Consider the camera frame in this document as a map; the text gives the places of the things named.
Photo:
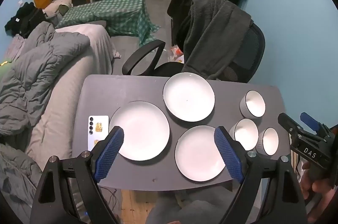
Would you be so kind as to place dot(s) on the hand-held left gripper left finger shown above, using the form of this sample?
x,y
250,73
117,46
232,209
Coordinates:
x,y
111,152

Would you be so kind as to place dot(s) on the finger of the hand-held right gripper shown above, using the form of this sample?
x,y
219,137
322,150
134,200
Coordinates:
x,y
289,122
310,120

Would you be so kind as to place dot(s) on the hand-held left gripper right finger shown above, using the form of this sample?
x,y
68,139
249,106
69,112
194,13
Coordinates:
x,y
227,155

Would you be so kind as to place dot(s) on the white bowl with grey outside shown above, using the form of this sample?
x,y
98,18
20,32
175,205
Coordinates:
x,y
254,105
269,141
245,133

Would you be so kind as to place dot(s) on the person's right hand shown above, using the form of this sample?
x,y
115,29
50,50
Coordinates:
x,y
324,195

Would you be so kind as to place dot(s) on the white smartphone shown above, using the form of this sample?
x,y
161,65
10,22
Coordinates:
x,y
98,131

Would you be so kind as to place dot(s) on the person's grey trousers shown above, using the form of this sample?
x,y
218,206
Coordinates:
x,y
190,210

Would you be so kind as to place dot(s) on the grey bed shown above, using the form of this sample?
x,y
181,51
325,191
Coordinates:
x,y
66,100

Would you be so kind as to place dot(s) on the black mesh office chair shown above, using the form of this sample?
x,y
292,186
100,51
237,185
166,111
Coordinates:
x,y
253,44

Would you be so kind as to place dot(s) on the grey quilt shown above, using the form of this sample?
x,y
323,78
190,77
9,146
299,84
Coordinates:
x,y
15,173

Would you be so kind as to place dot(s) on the grey duvet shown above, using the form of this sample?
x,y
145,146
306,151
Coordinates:
x,y
39,68

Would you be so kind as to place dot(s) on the light grey blanket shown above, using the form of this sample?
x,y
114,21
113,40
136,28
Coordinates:
x,y
97,39

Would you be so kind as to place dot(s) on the plastic bags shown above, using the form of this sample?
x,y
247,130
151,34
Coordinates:
x,y
176,53

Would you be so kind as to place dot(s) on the dark grey fleece garment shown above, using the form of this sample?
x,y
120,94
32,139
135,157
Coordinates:
x,y
211,34

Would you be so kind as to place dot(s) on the green pillow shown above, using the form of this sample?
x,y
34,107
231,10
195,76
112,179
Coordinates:
x,y
4,68

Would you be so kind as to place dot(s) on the green checked cloth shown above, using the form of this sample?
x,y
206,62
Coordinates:
x,y
118,13

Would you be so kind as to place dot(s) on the black clothes pile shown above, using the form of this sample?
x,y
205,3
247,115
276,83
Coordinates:
x,y
23,18

